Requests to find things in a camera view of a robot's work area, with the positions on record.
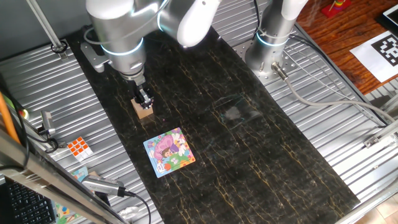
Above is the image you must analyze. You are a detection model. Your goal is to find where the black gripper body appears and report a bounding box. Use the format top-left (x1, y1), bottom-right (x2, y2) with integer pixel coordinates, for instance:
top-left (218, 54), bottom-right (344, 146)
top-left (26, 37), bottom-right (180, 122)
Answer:
top-left (132, 77), bottom-right (152, 100)

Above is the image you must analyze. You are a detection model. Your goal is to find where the butterfly puzzle board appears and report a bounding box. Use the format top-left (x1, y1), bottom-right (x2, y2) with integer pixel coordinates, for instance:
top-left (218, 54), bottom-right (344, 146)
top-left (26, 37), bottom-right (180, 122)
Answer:
top-left (142, 126), bottom-right (197, 179)

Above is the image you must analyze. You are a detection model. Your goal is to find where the bus puzzle board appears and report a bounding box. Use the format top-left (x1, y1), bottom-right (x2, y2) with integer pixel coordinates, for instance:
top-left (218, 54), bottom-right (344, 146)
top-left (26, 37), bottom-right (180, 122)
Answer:
top-left (51, 166), bottom-right (91, 224)

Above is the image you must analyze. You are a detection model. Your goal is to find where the wooden cube block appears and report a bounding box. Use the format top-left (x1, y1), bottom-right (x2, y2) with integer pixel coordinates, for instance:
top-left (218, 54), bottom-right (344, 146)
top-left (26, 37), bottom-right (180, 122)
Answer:
top-left (130, 98), bottom-right (155, 120)

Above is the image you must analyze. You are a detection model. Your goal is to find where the Rubik's cube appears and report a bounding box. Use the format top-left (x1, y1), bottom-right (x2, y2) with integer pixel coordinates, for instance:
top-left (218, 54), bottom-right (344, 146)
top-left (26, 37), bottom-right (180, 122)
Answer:
top-left (67, 136), bottom-right (94, 162)

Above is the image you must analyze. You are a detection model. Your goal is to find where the grey metal pole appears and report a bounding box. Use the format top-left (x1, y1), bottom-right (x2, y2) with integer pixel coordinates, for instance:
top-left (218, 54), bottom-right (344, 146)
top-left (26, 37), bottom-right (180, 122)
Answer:
top-left (26, 0), bottom-right (68, 60)

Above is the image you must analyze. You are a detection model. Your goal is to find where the black marble mat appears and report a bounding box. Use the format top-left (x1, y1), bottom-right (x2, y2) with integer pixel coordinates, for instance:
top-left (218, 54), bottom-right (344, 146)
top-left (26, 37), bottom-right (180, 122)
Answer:
top-left (65, 26), bottom-right (361, 224)

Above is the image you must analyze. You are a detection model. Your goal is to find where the white crumpled object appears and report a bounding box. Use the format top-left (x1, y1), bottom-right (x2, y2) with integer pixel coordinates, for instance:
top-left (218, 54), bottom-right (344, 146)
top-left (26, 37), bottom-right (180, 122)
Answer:
top-left (119, 205), bottom-right (140, 221)

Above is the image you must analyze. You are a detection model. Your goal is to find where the orange pole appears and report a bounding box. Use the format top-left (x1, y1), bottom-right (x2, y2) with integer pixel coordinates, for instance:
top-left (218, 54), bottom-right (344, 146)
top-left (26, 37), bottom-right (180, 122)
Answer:
top-left (0, 91), bottom-right (21, 144)

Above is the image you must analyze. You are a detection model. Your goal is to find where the black keyboard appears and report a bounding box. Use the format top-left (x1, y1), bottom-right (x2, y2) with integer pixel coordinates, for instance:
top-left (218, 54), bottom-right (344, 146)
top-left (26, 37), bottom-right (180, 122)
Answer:
top-left (5, 179), bottom-right (57, 224)

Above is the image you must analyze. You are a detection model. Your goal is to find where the brown wooden table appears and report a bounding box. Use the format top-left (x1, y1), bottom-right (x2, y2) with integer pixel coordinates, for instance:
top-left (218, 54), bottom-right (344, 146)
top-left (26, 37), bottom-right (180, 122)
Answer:
top-left (295, 0), bottom-right (398, 96)

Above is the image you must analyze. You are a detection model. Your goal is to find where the red stacking toy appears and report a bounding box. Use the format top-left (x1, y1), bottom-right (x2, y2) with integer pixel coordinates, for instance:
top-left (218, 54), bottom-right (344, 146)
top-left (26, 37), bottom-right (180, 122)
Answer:
top-left (321, 0), bottom-right (353, 19)

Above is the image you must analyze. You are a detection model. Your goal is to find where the white marker paper sheet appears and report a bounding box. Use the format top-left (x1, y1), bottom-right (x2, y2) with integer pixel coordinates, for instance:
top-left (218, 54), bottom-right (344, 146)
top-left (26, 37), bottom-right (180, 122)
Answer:
top-left (349, 30), bottom-right (398, 83)

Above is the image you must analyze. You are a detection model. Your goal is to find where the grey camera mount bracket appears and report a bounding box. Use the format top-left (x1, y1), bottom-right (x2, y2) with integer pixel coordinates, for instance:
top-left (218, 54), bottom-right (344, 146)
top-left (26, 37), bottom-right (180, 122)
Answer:
top-left (80, 42), bottom-right (110, 73)

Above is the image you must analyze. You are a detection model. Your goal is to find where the silver camera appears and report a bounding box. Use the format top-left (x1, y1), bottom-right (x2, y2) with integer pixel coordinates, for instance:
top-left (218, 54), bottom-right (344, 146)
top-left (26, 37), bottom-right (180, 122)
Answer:
top-left (81, 174), bottom-right (127, 197)

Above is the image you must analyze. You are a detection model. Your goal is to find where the black camera cable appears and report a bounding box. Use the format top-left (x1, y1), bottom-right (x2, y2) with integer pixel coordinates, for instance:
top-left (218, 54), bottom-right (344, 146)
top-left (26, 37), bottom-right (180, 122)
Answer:
top-left (124, 190), bottom-right (152, 224)

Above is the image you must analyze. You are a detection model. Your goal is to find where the aluminium frame beam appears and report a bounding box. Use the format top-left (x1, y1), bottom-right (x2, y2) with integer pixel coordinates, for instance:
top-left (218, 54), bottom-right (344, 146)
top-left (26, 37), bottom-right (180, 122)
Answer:
top-left (0, 129), bottom-right (130, 224)

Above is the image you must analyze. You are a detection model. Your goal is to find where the black cable bundle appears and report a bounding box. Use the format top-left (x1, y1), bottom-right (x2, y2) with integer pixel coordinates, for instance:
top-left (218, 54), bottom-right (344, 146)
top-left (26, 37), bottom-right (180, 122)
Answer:
top-left (252, 0), bottom-right (265, 40)

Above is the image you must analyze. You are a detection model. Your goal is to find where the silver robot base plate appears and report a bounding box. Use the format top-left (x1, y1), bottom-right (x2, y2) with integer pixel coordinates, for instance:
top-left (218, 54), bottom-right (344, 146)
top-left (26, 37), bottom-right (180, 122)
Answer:
top-left (233, 34), bottom-right (299, 86)

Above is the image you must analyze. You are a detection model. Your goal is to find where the grey base cable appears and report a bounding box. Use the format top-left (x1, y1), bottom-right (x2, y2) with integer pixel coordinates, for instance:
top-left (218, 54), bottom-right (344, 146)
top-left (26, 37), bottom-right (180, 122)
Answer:
top-left (270, 61), bottom-right (398, 125)

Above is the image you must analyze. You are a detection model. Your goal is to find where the metal angle bracket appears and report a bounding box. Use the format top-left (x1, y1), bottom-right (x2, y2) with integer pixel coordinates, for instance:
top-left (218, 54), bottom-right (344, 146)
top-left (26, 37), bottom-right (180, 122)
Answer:
top-left (363, 119), bottom-right (398, 149)

